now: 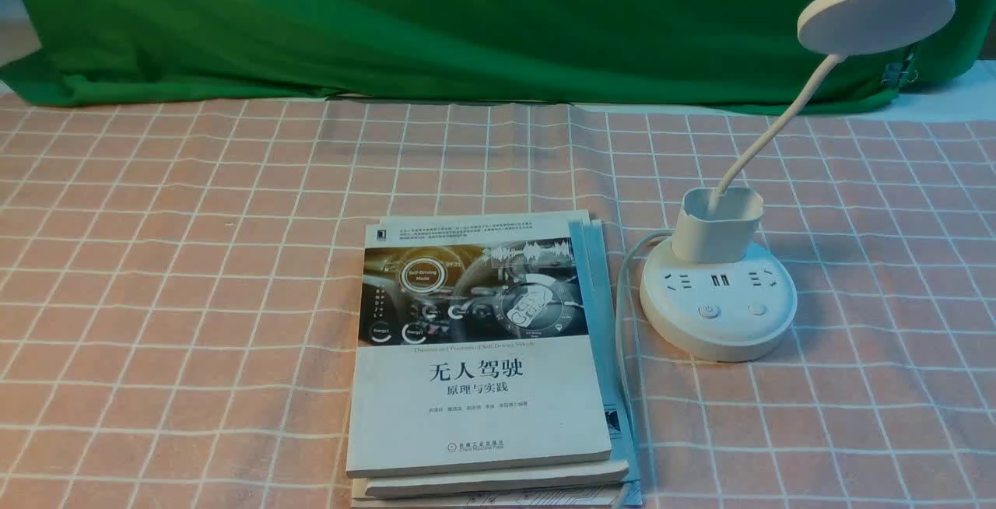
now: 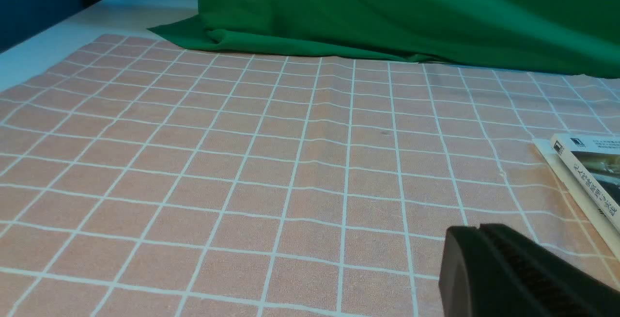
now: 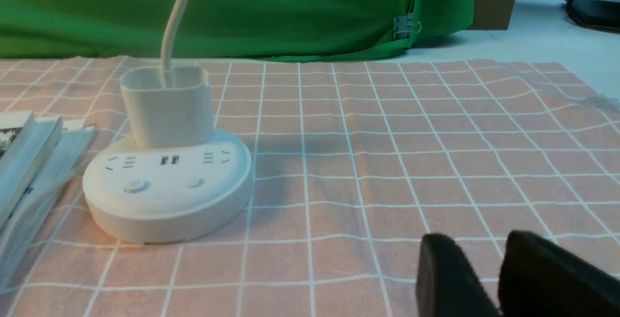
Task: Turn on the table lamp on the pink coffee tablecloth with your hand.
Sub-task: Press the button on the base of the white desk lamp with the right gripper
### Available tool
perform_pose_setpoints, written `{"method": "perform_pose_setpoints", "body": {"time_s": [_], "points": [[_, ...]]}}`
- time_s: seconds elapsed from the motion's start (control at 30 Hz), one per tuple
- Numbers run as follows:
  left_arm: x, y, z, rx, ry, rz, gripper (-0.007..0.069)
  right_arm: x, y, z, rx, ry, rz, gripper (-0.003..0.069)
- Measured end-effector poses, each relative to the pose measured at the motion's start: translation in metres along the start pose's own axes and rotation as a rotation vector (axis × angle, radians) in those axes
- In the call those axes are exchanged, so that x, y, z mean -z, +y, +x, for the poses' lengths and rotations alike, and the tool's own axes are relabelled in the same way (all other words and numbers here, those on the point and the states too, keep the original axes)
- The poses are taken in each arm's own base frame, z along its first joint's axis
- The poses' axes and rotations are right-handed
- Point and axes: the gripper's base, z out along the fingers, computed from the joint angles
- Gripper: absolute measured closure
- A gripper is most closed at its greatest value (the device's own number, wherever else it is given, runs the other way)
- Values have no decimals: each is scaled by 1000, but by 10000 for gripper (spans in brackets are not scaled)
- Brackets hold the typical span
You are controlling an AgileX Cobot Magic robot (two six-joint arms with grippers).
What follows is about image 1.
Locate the white desk lamp with sockets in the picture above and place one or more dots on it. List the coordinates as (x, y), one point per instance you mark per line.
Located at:
(708, 288)

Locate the self-driving textbook top book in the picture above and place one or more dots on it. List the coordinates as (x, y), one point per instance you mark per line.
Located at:
(475, 384)

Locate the bottom blue-covered book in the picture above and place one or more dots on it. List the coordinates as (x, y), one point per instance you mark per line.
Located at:
(615, 384)

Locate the middle white book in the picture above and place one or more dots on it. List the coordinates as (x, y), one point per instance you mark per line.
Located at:
(498, 479)

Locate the green backdrop cloth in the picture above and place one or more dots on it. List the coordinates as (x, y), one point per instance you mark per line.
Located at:
(740, 55)

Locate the pink checkered tablecloth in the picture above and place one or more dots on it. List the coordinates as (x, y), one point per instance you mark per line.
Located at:
(180, 285)

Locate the metal binder clip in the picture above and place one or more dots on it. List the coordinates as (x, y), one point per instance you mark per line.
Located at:
(897, 75)

